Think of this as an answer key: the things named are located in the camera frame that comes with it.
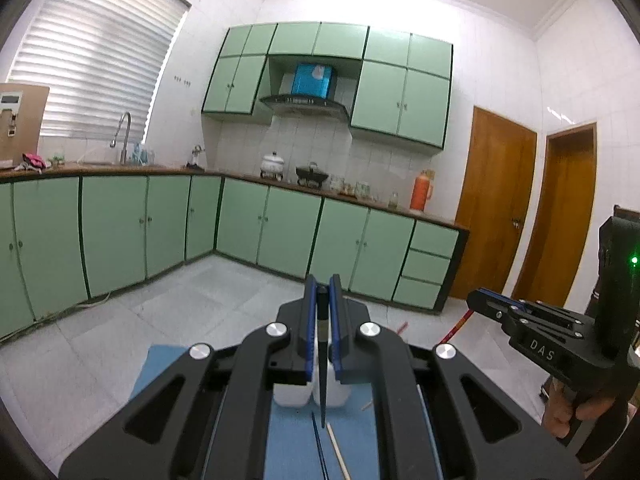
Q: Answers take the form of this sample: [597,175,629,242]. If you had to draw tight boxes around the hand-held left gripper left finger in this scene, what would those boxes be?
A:
[59,275,321,480]

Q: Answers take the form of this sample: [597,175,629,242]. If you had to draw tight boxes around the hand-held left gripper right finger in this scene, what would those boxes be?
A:
[327,274,583,480]

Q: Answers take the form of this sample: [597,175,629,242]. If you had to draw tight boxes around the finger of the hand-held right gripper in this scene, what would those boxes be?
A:
[466,287,531,331]
[517,298,597,329]

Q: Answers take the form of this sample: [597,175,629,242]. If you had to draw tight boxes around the black chopstick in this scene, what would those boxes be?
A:
[311,411,330,480]
[316,287,331,429]

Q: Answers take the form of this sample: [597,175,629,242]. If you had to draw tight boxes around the white plastic utensil container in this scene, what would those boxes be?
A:
[312,382,352,409]
[273,384,308,409]

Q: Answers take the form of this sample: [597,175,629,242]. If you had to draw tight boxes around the person's right forearm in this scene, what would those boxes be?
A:
[575,405,640,471]

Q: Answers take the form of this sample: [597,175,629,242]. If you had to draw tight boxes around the person's right hand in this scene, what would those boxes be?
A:
[542,377,626,441]

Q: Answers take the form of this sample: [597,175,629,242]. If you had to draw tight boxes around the wooden door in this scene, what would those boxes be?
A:
[510,121,598,308]
[447,106,538,301]

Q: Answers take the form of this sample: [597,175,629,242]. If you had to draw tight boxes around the blue tablecloth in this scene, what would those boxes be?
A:
[129,344,446,480]

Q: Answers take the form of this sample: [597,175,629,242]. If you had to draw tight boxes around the orange thermos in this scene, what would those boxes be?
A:
[410,170,435,212]

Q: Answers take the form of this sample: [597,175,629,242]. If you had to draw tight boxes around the black cooking pot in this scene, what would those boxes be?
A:
[295,161,330,190]

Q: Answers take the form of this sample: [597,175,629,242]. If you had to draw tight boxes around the white lidded pot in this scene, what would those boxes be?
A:
[260,151,287,181]

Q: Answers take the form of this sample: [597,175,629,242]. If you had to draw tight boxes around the range hood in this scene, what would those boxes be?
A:
[259,94,351,123]

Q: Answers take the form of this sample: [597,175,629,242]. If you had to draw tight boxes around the green base cabinets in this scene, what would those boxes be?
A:
[0,167,471,341]

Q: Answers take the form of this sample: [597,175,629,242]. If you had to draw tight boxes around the blue box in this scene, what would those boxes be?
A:
[291,62,335,98]

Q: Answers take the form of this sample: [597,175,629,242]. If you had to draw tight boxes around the metal kitchen faucet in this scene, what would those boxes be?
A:
[110,111,133,165]

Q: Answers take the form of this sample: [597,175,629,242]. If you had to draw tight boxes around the cardboard box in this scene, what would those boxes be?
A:
[0,82,51,171]

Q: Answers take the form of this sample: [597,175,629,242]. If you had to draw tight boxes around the white window blind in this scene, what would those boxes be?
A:
[7,0,193,141]

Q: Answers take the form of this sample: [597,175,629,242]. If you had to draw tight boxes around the green wall cabinets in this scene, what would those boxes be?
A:
[201,21,455,150]

